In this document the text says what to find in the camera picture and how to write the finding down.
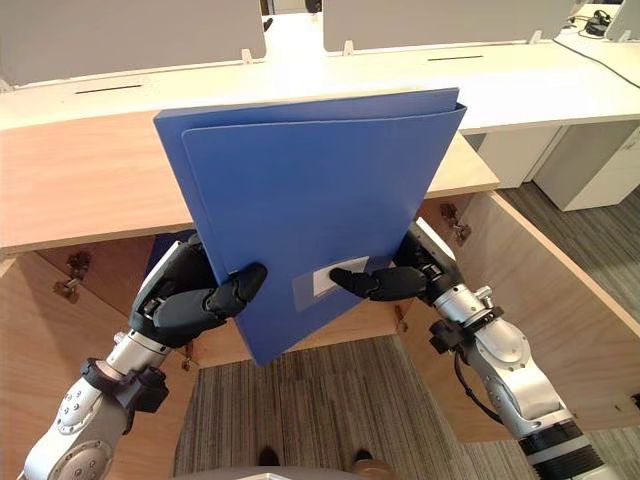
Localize white office desk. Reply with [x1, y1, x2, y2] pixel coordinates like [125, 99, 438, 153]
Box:
[0, 12, 640, 135]

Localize white drawer pedestal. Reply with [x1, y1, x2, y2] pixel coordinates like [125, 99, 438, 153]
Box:
[477, 127, 562, 190]
[532, 120, 640, 212]

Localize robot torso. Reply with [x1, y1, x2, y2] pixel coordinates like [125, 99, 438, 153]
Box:
[187, 466, 354, 480]

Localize black cable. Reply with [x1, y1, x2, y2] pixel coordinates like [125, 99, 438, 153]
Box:
[552, 14, 640, 91]

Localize black device on desk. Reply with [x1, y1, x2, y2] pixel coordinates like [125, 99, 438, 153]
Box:
[585, 12, 612, 37]

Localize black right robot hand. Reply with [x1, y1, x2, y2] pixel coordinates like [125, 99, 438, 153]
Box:
[329, 216, 463, 307]

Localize grey desk divider panel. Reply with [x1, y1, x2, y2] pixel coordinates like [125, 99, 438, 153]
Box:
[605, 0, 640, 41]
[322, 0, 579, 53]
[0, 0, 268, 87]

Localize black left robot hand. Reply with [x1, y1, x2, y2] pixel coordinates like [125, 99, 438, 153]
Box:
[128, 232, 269, 349]

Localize wooden cabinet door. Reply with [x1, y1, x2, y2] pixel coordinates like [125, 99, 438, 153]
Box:
[399, 190, 640, 444]
[0, 252, 201, 480]

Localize wooden office cabinet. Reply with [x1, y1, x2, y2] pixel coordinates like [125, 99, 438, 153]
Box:
[0, 109, 502, 371]

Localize blue plastic folder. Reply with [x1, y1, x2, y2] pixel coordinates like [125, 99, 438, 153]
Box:
[152, 87, 469, 369]

